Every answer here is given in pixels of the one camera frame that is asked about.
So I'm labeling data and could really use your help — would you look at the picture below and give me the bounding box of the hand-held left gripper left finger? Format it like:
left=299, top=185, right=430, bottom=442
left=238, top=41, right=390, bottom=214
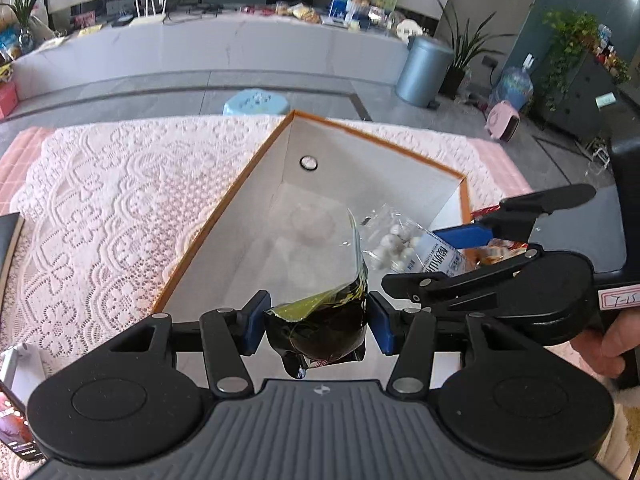
left=102, top=290, right=273, bottom=401

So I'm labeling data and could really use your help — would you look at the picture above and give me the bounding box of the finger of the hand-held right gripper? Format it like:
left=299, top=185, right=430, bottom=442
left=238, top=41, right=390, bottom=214
left=382, top=246, right=545, bottom=317
left=432, top=184, right=597, bottom=248

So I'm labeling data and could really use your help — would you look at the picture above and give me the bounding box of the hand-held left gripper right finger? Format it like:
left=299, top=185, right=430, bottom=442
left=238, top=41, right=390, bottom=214
left=369, top=291, right=521, bottom=396

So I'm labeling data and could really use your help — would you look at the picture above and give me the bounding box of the dark green snack packet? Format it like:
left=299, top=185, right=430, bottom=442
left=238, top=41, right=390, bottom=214
left=264, top=208, right=372, bottom=380

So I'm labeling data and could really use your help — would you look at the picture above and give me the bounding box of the clear packet of white candies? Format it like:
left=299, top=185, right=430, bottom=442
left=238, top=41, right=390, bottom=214
left=357, top=203, right=476, bottom=276

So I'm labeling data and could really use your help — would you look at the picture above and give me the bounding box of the orange edged cardboard box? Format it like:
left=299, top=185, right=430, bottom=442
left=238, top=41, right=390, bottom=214
left=150, top=109, right=473, bottom=361

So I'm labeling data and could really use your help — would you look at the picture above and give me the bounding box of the person's right hand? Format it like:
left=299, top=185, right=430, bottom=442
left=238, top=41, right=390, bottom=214
left=570, top=310, right=640, bottom=390

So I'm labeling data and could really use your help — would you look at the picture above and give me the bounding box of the red orange snack packet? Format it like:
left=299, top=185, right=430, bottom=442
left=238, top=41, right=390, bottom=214
left=470, top=205, right=531, bottom=267

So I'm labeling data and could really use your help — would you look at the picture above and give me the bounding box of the pink small heater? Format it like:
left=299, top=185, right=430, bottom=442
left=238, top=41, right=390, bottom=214
left=486, top=101, right=523, bottom=143

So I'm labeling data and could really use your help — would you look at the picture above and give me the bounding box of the tall leafy potted plant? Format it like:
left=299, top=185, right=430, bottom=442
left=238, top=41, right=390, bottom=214
left=435, top=0, right=516, bottom=101

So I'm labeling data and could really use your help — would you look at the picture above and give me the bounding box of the blue water jug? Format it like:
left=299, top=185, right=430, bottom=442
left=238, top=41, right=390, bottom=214
left=490, top=54, right=535, bottom=111

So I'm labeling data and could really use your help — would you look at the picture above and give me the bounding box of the blue grey trash bin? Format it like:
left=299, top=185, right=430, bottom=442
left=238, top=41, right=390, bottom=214
left=396, top=35, right=455, bottom=108

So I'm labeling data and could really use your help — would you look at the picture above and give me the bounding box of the dark grey cabinet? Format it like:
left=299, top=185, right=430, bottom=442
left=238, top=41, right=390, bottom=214
left=542, top=52, right=631, bottom=138

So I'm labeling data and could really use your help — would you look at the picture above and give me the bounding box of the white lace tablecloth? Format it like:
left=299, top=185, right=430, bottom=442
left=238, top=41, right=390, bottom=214
left=0, top=114, right=640, bottom=480

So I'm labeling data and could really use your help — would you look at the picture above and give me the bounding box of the light blue plastic stool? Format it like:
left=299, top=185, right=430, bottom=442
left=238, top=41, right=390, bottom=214
left=222, top=89, right=291, bottom=117

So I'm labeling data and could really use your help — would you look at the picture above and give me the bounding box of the trailing green plant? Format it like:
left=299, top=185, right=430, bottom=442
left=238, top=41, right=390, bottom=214
left=542, top=9, right=601, bottom=111

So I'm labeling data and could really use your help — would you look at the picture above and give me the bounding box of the group of small bottles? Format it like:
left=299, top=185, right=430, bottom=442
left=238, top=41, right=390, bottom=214
left=595, top=25, right=632, bottom=81

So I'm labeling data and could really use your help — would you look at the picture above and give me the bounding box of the silver phone stand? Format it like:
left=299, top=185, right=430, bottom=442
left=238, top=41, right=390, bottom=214
left=0, top=344, right=30, bottom=386

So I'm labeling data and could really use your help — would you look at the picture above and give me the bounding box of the dark flat board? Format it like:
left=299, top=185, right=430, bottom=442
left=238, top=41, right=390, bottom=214
left=0, top=212, right=26, bottom=286

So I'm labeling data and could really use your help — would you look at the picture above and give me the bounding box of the black smartphone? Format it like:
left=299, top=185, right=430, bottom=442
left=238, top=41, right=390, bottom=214
left=0, top=380, right=46, bottom=463

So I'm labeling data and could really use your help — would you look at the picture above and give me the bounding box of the pile of yellow snack bags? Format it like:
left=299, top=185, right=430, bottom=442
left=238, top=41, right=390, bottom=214
left=275, top=2, right=321, bottom=25

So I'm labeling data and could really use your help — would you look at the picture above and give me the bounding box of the long white tv cabinet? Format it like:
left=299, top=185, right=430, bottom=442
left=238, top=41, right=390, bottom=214
left=10, top=12, right=411, bottom=121

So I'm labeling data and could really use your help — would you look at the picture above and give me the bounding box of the white router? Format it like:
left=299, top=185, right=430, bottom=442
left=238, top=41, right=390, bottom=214
left=127, top=0, right=168, bottom=26

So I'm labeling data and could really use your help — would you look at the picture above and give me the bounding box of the red box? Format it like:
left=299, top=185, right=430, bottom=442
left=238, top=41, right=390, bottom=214
left=0, top=82, right=19, bottom=119

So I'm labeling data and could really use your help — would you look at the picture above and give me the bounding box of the green plant in glass vase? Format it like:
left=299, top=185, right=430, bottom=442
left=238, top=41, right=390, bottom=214
left=0, top=0, right=51, bottom=56

